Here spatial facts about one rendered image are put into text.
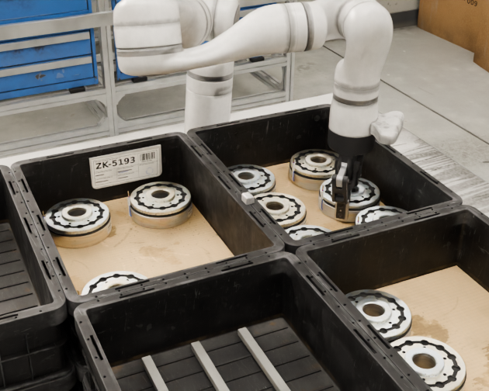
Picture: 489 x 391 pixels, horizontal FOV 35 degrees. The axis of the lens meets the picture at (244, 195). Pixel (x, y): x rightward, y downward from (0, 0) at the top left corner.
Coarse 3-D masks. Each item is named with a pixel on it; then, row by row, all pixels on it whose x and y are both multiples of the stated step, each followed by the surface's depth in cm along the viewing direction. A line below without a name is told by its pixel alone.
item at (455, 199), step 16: (288, 112) 143; (304, 112) 144; (192, 128) 137; (208, 128) 137; (224, 128) 138; (384, 144) 132; (400, 160) 128; (224, 176) 122; (432, 176) 123; (240, 192) 118; (448, 192) 118; (256, 208) 114; (432, 208) 114; (272, 224) 110; (368, 224) 110; (288, 240) 106; (304, 240) 106; (320, 240) 107
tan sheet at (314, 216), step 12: (276, 168) 145; (288, 168) 145; (276, 180) 141; (288, 180) 141; (288, 192) 137; (300, 192) 138; (312, 192) 138; (312, 204) 134; (312, 216) 131; (324, 216) 131; (336, 228) 128
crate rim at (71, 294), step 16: (112, 144) 131; (128, 144) 131; (192, 144) 131; (32, 160) 126; (48, 160) 126; (208, 160) 126; (16, 176) 121; (32, 208) 113; (240, 208) 115; (256, 224) 110; (48, 240) 106; (272, 240) 106; (48, 256) 103; (240, 256) 103; (256, 256) 103; (64, 272) 100; (176, 272) 100; (192, 272) 100; (64, 288) 97; (112, 288) 97; (128, 288) 97; (80, 304) 95
